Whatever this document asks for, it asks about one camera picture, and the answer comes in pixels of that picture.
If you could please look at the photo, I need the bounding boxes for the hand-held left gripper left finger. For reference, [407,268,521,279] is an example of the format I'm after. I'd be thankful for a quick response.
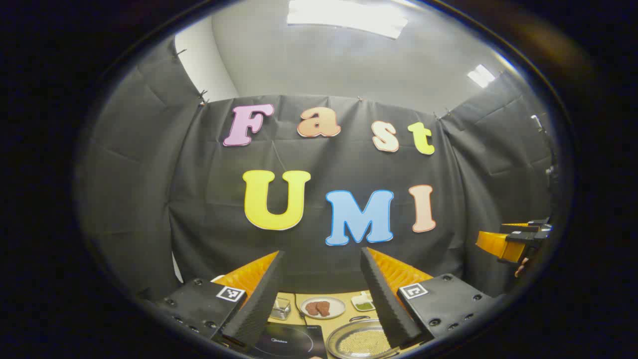
[145,250,286,354]

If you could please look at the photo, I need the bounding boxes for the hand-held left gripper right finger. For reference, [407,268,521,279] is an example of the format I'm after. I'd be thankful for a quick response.
[360,247,499,350]

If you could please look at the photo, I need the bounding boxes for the black induction cooktop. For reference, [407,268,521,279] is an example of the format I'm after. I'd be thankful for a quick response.
[247,322,328,359]

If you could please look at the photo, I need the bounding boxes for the steel pot with black handles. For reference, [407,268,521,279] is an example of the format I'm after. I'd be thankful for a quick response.
[326,315,399,359]

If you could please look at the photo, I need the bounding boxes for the white divided dish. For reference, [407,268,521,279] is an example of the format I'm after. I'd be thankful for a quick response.
[351,292,376,312]

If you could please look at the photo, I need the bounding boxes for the large soybeans heap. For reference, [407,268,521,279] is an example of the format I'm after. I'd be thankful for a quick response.
[335,329,392,357]

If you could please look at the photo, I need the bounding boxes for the white oval plate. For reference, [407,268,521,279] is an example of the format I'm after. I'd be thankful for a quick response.
[300,297,346,320]

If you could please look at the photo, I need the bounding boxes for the small ceiling light panel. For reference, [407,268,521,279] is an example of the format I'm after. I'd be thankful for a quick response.
[468,65,495,88]

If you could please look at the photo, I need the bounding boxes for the large ceiling light panel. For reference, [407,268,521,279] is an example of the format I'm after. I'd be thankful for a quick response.
[288,0,408,39]

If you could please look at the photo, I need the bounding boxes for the steel wire basket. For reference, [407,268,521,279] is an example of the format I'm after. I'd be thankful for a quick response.
[272,298,292,321]

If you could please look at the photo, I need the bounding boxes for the black power cable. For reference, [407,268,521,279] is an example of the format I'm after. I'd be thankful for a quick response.
[294,293,309,326]

